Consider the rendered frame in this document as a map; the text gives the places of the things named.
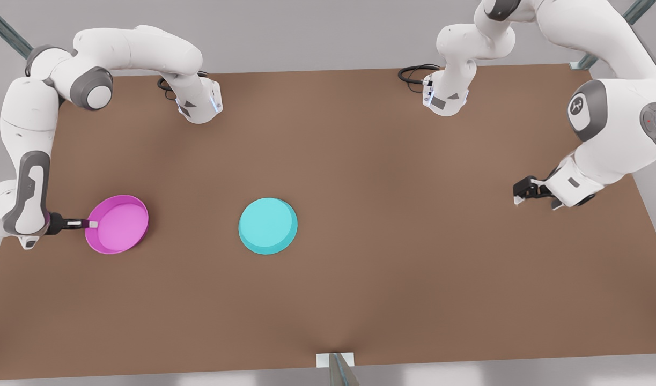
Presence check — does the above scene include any black cable loop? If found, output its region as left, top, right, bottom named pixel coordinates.
left=398, top=64, right=442, bottom=94
left=157, top=70, right=209, bottom=101

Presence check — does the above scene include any pink plate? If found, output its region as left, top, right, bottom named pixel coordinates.
left=85, top=195, right=150, bottom=255

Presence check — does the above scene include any blue plate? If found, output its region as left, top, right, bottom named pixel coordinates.
left=238, top=197, right=298, bottom=255

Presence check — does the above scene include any silver frame post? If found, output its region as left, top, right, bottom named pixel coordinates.
left=316, top=352, right=361, bottom=386
left=0, top=5, right=33, bottom=60
left=569, top=0, right=656, bottom=71

